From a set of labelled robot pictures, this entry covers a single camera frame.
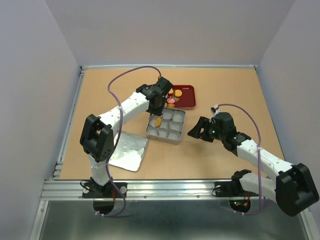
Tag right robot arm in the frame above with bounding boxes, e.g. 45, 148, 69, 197
187, 112, 320, 217

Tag orange biscuit at tray edge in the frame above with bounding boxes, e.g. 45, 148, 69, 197
166, 103, 175, 108

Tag red rectangular tray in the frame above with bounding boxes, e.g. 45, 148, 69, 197
164, 85, 196, 109

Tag flower orange cookie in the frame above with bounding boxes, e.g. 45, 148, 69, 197
168, 89, 175, 95

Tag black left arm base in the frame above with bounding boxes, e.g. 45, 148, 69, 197
79, 178, 127, 199

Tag round orange cookie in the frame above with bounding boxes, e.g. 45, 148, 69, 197
174, 89, 183, 98

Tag aluminium front rail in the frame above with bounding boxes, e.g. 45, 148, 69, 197
39, 177, 283, 201

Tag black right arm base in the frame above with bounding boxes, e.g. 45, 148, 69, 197
211, 169, 252, 197

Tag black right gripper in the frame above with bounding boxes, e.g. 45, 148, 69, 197
186, 116, 225, 143

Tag pink round cookie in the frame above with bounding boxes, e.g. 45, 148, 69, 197
167, 98, 176, 104

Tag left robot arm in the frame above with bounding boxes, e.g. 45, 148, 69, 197
79, 76, 173, 197

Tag silver cookie tin with cups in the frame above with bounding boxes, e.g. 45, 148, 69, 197
146, 107, 186, 145

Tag metal serving tongs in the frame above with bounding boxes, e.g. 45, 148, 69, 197
149, 111, 163, 123

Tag purple camera cable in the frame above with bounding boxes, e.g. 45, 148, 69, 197
217, 103, 273, 216
106, 65, 162, 218

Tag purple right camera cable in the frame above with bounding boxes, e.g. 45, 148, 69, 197
217, 103, 273, 216

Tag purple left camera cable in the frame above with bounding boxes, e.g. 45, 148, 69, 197
106, 65, 162, 218

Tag silver tin lid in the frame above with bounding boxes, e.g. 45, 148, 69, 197
109, 131, 149, 172

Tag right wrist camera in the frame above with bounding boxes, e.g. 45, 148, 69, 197
210, 104, 221, 117

